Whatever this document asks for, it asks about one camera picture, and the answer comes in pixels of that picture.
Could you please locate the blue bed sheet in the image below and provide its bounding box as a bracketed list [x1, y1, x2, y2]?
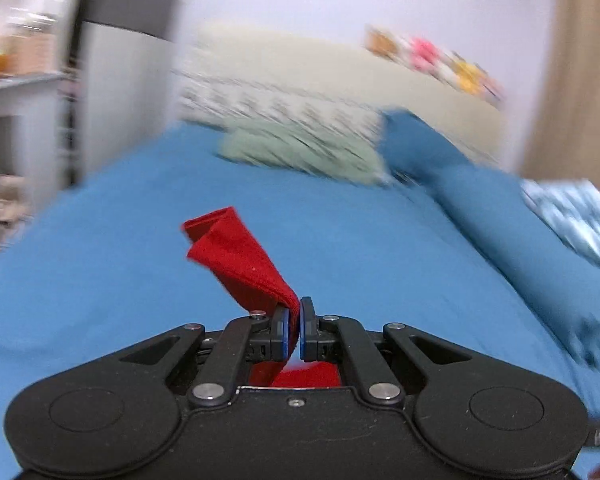
[0, 123, 600, 480]

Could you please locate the beige curtain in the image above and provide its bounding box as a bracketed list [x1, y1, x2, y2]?
[522, 0, 600, 183]

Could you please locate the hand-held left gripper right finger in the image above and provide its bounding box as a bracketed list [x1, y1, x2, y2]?
[299, 296, 473, 407]

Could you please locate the blue pillow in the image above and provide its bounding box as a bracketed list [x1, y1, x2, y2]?
[380, 109, 600, 368]

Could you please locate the beige headboard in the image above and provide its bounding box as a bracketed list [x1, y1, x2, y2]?
[200, 21, 509, 167]

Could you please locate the colourful plush toys row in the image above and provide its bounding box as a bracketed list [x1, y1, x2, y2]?
[364, 25, 506, 106]

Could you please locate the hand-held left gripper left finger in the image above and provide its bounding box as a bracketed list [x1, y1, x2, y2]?
[118, 307, 291, 408]

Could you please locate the blue white patterned blanket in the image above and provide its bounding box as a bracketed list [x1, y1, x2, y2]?
[520, 179, 600, 277]

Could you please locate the grey shelf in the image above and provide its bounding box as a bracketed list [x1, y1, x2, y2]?
[0, 71, 68, 120]

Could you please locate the small red cloth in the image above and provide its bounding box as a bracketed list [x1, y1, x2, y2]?
[181, 205, 341, 389]

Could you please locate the dark grey wardrobe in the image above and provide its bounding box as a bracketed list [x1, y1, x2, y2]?
[55, 0, 181, 188]

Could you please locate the white patterned pillow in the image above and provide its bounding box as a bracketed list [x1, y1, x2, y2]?
[172, 27, 387, 147]

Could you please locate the green patterned pillow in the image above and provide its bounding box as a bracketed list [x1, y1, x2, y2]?
[219, 121, 391, 187]

